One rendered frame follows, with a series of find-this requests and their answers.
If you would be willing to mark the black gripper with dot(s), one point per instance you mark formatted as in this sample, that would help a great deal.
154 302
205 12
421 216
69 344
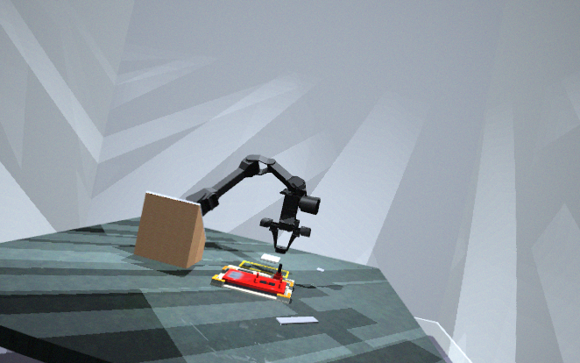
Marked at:
267 222

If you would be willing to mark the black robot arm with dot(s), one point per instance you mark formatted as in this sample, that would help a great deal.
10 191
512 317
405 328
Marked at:
295 194

